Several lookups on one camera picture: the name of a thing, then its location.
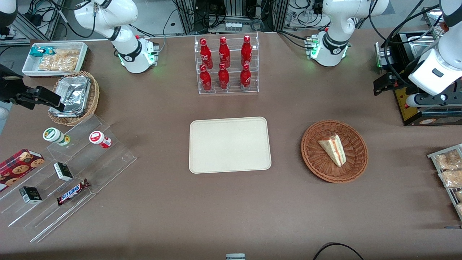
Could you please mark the teal snack packet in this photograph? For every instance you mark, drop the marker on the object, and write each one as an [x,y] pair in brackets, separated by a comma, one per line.
[41,51]

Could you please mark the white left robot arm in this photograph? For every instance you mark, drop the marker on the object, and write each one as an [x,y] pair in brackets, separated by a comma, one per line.
[334,39]

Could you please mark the red lid white cup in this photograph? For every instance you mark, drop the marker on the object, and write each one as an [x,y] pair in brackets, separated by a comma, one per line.
[99,139]

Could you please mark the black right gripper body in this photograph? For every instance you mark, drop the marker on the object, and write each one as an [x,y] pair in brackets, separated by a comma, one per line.
[8,90]

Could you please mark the clear acrylic stepped shelf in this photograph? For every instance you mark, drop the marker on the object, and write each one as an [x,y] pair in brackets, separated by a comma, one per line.
[108,162]

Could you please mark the green lid white cup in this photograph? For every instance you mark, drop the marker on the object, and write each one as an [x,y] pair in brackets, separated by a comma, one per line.
[54,135]

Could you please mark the small black face box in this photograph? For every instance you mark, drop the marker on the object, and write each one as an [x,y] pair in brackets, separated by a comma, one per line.
[30,195]

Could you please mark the snickers chocolate bar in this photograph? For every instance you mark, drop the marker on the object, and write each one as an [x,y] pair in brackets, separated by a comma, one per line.
[73,191]

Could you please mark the small grey device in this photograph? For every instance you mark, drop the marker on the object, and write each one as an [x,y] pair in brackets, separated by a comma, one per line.
[235,257]

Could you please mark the clear bag of pastry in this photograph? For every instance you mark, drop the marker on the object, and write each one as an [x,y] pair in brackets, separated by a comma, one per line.
[451,178]
[447,160]

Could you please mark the red cola bottle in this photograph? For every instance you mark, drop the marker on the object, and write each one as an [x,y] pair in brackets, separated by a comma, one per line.
[223,77]
[245,77]
[205,79]
[224,52]
[246,50]
[205,54]

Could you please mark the small black box white side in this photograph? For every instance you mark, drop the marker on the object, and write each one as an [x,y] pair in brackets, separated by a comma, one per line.
[63,171]

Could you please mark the light tan wicker basket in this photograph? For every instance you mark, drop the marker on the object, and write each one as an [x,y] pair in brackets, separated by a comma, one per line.
[94,97]

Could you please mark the aluminium foil container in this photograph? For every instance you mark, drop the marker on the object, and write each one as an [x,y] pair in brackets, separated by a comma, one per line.
[70,94]

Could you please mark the triangular wrapped sandwich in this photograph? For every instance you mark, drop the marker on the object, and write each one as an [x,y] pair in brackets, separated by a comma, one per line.
[334,148]

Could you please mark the tray with bagged snacks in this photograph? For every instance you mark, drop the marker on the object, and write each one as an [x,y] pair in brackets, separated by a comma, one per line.
[433,156]

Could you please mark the aluminium profile frame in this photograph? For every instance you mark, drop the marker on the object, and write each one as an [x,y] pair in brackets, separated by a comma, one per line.
[187,16]

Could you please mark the clear acrylic bottle rack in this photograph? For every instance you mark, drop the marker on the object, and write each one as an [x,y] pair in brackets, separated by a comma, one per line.
[232,90]

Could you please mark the brown round wicker basket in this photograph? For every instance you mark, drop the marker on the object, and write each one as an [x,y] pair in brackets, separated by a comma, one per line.
[317,162]

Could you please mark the white rectangular snack tray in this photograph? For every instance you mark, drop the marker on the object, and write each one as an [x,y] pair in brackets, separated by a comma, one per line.
[30,68]

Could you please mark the clear bag of chips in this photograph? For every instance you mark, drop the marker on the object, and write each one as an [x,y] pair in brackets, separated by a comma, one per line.
[61,60]

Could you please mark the beige plastic serving tray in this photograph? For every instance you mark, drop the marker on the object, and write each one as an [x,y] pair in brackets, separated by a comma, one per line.
[230,145]

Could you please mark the red plaid cookie box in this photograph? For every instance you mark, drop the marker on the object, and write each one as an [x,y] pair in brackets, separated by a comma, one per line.
[18,167]

